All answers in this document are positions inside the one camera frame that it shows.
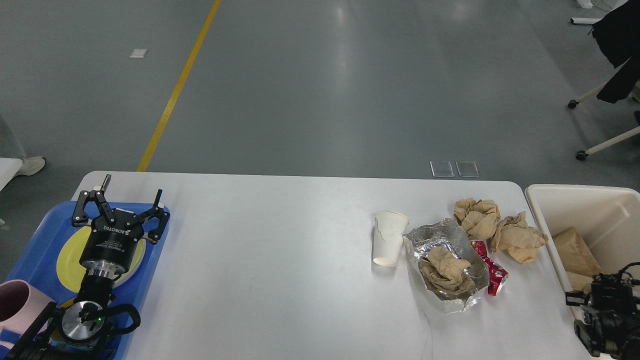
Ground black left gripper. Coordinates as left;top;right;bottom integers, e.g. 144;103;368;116
71;174;171;280

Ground brown paper bag in bin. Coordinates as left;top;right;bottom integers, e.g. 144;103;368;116
552;227;602;277

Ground beige office chair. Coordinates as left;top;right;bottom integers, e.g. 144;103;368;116
567;80;640;162

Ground blue plastic tray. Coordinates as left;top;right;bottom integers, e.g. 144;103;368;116
0;201;171;360

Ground cream plastic bin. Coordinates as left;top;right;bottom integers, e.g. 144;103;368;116
524;183;640;360

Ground crumpled beige napkin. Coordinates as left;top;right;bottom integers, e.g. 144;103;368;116
489;211;549;264
454;198;501;241

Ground white desk frame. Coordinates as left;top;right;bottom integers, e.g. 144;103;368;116
569;17;602;25

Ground white paper cup lying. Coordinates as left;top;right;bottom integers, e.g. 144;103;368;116
372;211;410;267

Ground white shoe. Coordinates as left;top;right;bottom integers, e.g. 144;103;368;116
13;156;47;178

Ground floor outlet plates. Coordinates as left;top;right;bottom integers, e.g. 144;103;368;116
429;161;480;178

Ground yellow plastic plate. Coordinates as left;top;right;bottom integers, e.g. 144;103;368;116
56;225;146;294

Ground black jacket on chair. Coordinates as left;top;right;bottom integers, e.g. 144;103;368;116
590;0;640;104

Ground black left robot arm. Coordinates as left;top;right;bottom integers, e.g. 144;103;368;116
1;175;170;360

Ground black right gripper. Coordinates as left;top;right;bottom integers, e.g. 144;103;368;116
566;273;640;358

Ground pink ribbed mug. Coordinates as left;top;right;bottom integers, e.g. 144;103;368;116
0;279;54;357

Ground red foil wrapper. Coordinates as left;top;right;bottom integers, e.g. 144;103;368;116
470;240;509;296

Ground brown paper bag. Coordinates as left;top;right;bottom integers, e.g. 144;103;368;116
566;271;594;292
552;227;602;277

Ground crumpled brown napkin in foil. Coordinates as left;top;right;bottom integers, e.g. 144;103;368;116
419;246;474;296

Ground aluminium foil tray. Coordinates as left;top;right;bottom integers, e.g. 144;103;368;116
403;218;489;313

